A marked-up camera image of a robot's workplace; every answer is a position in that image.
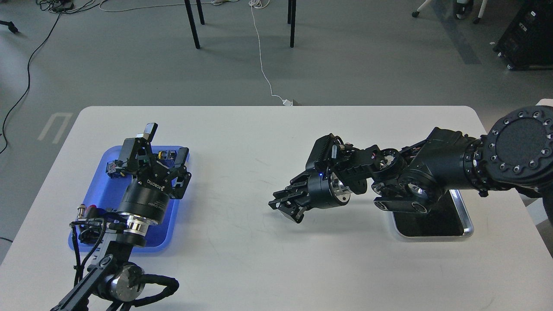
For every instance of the white chair right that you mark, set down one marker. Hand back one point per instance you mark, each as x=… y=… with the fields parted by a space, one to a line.
x=535 y=209

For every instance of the black table leg left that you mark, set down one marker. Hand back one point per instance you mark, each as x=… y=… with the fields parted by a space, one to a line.
x=191 y=20

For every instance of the blue plastic tray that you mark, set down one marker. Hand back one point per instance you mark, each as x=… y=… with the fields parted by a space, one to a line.
x=107 y=193

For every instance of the black equipment case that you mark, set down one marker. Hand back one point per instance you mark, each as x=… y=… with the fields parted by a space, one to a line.
x=527 y=43

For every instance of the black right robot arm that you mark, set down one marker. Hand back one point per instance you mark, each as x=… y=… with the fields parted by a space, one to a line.
x=516 y=153

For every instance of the metal tray black mat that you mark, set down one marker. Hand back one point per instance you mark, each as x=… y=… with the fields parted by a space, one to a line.
x=448 y=220

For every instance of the red black part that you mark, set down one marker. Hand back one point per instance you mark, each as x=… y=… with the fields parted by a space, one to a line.
x=91 y=212

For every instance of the yellow black part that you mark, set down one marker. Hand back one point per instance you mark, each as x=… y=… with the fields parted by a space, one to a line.
x=167 y=157

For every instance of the black table leg right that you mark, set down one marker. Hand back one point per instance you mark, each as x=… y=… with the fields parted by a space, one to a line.
x=292 y=4

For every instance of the office chair base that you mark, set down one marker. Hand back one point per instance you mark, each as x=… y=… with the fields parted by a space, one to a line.
x=461 y=9

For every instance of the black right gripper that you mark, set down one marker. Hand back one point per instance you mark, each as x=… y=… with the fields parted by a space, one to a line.
x=310 y=190

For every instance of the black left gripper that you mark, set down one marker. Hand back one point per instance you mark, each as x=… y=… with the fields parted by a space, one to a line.
x=151 y=188

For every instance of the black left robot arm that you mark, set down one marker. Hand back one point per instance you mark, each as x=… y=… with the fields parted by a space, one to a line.
x=103 y=240

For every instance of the black blue connector part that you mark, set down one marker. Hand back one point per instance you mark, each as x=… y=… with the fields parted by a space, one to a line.
x=113 y=169

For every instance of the black table leg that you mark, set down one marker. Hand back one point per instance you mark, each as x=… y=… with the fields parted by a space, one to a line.
x=292 y=4
x=191 y=20

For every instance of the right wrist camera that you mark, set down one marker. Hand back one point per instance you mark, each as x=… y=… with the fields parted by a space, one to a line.
x=320 y=153

